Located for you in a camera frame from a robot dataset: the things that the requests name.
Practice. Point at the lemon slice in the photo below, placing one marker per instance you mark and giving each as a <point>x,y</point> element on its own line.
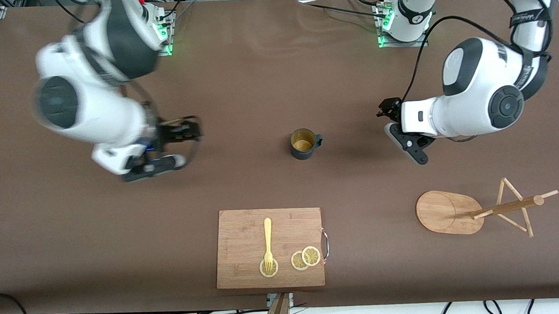
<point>311,256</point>
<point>296,262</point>
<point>263,272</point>

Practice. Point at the wooden mug rack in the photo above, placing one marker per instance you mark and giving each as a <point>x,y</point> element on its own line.
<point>438,213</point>

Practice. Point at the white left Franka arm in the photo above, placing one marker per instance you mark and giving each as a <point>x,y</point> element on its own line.
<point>470,101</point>

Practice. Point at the bamboo cutting board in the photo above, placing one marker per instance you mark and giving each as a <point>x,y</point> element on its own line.
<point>241,242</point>

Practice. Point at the yellow plastic fork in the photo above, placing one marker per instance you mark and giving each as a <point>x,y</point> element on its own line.
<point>268,235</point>

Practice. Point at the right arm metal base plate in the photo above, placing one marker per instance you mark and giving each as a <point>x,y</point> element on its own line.
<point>168,48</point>

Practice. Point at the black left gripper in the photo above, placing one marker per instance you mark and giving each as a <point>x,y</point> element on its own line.
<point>389,107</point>

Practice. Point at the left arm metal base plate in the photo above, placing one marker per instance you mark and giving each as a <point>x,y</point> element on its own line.
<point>423,42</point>

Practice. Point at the teal mug yellow inside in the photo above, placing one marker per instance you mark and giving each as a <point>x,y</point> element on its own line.
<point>303,146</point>

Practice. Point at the metal post bracket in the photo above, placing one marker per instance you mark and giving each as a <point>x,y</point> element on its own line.
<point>291,299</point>

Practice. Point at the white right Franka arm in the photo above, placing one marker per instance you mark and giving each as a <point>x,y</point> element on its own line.
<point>102,114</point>

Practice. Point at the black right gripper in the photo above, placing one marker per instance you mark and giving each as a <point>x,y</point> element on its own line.
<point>168,134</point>

